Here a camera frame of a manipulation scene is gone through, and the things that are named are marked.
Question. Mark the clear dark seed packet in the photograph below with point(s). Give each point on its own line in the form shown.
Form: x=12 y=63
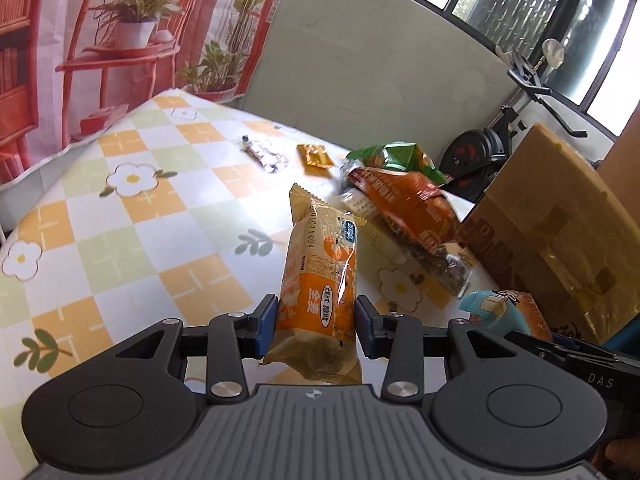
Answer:
x=440 y=270

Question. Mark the blue and orange snack packet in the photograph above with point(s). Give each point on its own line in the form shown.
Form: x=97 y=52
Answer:
x=495 y=310

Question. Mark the wooden cabinet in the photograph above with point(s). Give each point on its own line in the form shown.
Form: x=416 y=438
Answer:
x=625 y=160

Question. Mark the orange bread packet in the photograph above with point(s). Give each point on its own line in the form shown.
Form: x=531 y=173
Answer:
x=320 y=270

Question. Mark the dark framed window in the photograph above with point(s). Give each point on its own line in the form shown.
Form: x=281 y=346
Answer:
x=500 y=0

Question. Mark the brown cardboard box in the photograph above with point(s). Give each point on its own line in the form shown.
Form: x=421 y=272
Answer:
x=550 y=210

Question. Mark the checkered flower tablecloth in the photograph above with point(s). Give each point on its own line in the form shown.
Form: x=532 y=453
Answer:
x=150 y=220

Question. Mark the green snack bag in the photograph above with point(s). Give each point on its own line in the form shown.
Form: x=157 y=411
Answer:
x=400 y=157

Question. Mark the crumpled silver wrapper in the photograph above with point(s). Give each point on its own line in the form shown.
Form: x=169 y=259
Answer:
x=265 y=155

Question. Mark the orange-red snack bag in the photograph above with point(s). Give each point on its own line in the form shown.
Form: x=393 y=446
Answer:
x=415 y=205

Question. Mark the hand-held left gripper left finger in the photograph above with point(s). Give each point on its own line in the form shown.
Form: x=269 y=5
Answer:
x=267 y=325

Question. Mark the printed wall cloth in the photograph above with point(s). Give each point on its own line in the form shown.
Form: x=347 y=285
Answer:
x=75 y=10

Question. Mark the black exercise bike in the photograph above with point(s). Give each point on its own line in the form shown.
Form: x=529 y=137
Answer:
x=470 y=152

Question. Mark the white plastic bag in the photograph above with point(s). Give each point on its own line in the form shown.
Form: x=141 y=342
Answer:
x=553 y=51

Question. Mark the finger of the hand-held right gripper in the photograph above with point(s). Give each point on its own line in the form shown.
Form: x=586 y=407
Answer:
x=535 y=344

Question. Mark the person's right hand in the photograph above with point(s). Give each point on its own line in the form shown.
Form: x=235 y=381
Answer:
x=624 y=456

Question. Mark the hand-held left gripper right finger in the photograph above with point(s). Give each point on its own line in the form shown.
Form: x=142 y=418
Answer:
x=364 y=327

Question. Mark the small orange sachet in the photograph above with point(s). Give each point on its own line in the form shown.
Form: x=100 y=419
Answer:
x=315 y=155

